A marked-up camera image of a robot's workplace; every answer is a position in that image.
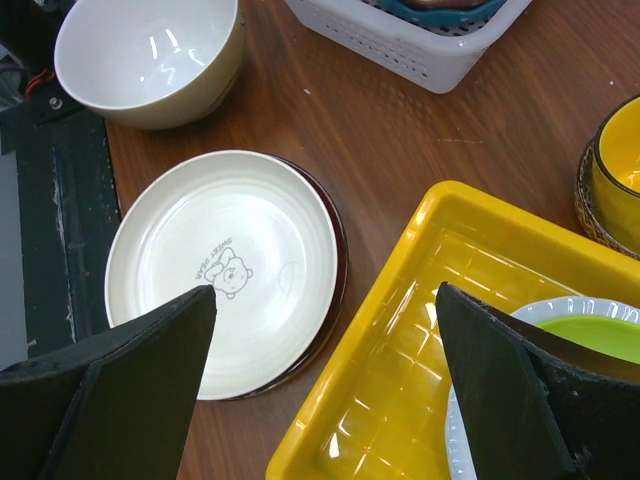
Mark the yellow plastic tray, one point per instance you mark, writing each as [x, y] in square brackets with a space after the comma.
[378, 409]

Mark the woven coaster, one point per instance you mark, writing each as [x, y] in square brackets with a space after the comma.
[584, 209]

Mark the white bear print plate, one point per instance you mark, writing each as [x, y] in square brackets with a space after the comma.
[254, 230]

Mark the green white bowl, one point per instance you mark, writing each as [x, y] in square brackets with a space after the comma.
[606, 326]

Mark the pink polka dot plate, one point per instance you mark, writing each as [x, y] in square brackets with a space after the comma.
[443, 4]

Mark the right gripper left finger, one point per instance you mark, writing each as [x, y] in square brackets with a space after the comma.
[116, 405]

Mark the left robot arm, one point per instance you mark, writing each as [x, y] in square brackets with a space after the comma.
[29, 30]

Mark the dark bottom plate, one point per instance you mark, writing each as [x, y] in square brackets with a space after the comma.
[331, 318]

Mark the white plastic basket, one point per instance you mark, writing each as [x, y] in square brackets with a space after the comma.
[431, 58]

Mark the white ceramic bowl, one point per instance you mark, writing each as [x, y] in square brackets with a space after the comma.
[150, 64]

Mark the yellow mug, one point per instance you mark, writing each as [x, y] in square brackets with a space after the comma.
[615, 173]

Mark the blue polka dot plate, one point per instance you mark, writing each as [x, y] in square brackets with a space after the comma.
[440, 17]

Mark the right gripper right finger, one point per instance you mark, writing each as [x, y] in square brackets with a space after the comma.
[533, 404]

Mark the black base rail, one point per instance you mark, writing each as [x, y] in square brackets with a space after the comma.
[68, 216]

